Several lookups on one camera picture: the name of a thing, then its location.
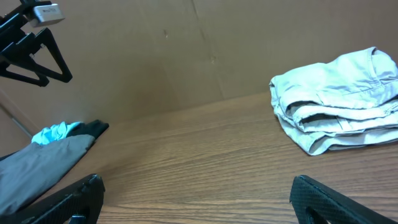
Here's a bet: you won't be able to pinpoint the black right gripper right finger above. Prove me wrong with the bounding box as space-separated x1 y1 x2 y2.
289 175 397 224

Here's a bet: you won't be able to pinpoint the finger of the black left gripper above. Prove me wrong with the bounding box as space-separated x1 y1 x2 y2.
1 62 49 87
6 27 73 84

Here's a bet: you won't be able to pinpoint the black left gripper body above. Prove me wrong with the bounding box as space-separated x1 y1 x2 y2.
1 1 52 63

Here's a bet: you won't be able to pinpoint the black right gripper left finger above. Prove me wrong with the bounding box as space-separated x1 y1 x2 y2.
1 174 105 224

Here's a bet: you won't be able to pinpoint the beige khaki shorts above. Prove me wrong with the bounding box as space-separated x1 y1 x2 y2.
269 47 397 156

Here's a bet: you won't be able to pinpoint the light blue garment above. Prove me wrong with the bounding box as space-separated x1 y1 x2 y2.
31 121 81 145

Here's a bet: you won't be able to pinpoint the grey shorts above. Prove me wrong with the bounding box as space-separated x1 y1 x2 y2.
1 134 95 216

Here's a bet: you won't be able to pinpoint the black garment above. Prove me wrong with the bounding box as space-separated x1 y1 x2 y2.
1 119 109 161

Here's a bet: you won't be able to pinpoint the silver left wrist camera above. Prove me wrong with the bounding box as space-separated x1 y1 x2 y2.
30 4 65 27

